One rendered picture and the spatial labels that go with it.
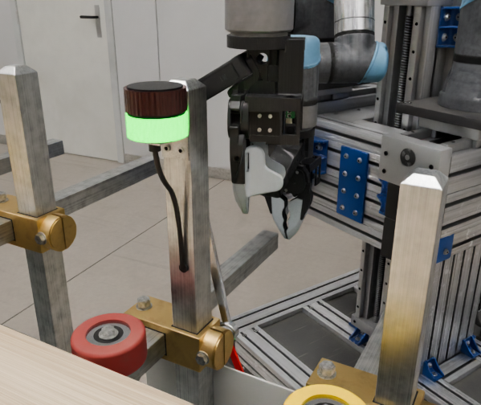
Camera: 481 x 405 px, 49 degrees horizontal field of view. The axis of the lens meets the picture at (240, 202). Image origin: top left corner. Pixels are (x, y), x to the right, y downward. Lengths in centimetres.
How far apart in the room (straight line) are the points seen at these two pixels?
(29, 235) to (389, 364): 49
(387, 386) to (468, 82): 68
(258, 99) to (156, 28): 327
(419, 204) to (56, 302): 54
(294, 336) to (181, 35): 245
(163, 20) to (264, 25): 324
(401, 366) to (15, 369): 38
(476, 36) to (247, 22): 61
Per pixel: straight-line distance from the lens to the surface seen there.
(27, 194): 76
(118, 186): 94
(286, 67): 60
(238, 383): 72
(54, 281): 81
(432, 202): 48
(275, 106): 59
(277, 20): 58
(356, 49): 103
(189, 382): 71
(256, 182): 63
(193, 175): 57
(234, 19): 59
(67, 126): 453
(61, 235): 76
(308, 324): 185
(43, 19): 449
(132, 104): 51
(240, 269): 82
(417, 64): 132
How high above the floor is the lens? 125
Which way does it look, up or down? 22 degrees down
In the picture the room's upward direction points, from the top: straight up
